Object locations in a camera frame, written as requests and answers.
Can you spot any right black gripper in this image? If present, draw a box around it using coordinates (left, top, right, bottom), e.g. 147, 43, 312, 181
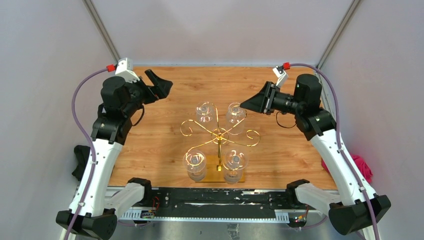
239, 81, 303, 116

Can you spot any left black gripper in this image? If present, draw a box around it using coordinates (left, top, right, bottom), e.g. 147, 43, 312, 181
123, 69, 173, 117

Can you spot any wine glass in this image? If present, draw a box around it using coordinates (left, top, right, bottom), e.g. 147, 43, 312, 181
182, 149, 207, 182
195, 101, 215, 124
222, 148, 249, 185
226, 102, 247, 135

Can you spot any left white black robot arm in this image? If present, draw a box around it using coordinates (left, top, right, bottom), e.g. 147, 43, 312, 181
56, 69, 173, 240

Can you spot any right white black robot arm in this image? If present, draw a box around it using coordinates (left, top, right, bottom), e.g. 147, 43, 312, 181
240, 73, 391, 235

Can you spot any wooden rack base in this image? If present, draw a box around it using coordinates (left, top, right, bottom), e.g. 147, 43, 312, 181
196, 155, 226, 183

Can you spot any pink cloth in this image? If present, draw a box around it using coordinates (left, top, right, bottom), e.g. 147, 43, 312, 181
320, 154, 373, 184

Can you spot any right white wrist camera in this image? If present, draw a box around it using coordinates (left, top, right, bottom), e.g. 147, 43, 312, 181
272, 65, 289, 89

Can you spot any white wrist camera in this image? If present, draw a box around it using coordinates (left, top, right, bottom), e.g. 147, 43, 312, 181
114, 57, 141, 83
272, 65, 289, 89

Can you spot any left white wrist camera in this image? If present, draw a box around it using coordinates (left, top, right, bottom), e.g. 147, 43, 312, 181
114, 57, 141, 83

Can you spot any gold wire glass rack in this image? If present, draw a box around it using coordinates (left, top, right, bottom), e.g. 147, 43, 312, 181
179, 103, 261, 171

